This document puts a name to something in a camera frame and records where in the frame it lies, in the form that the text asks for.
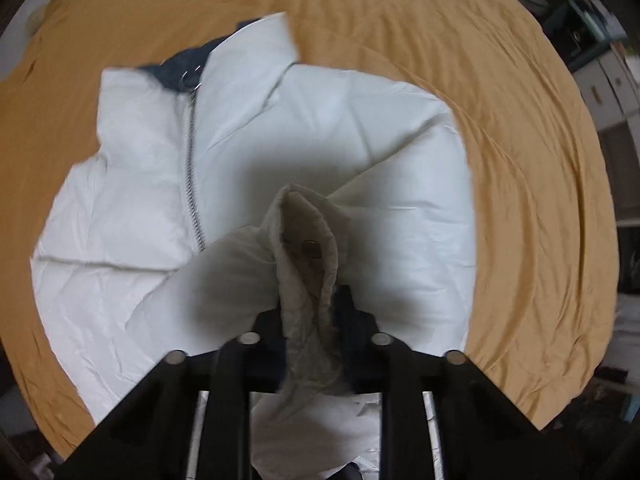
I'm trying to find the black speaker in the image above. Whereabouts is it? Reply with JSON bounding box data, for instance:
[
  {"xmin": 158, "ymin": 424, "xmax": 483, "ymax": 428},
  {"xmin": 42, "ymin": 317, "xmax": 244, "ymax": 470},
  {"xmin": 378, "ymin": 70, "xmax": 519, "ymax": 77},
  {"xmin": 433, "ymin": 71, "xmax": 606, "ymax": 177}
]
[{"xmin": 562, "ymin": 20, "xmax": 601, "ymax": 63}]

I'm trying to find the white storage box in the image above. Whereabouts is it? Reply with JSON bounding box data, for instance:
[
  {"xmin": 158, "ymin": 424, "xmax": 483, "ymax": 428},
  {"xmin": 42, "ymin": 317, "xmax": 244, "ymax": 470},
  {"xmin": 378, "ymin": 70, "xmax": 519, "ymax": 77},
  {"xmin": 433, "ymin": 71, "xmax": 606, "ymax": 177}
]
[{"xmin": 574, "ymin": 52, "xmax": 633, "ymax": 128}]

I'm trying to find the orange blanket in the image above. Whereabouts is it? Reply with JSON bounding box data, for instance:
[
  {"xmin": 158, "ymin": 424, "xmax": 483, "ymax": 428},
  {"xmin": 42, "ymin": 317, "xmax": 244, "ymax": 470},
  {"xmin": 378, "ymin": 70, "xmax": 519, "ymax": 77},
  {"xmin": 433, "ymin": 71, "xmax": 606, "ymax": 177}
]
[{"xmin": 0, "ymin": 0, "xmax": 621, "ymax": 461}]

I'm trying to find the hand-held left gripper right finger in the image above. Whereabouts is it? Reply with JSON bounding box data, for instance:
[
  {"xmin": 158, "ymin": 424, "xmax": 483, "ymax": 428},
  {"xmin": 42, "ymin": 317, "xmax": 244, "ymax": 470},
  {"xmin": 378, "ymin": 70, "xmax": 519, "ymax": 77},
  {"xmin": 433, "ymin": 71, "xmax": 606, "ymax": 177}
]
[{"xmin": 330, "ymin": 284, "xmax": 593, "ymax": 480}]

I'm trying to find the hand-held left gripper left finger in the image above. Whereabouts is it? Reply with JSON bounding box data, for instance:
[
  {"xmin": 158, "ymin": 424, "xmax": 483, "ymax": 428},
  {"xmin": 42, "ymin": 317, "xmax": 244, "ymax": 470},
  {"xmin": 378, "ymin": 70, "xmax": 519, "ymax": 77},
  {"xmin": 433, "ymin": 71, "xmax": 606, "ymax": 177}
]
[{"xmin": 52, "ymin": 309, "xmax": 288, "ymax": 480}]

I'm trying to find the white puffer jacket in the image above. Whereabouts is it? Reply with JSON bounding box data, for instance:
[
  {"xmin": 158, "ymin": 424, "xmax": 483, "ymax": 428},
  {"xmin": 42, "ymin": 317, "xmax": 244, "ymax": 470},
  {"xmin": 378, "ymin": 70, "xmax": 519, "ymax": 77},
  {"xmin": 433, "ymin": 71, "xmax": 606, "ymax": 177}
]
[{"xmin": 30, "ymin": 11, "xmax": 476, "ymax": 480}]

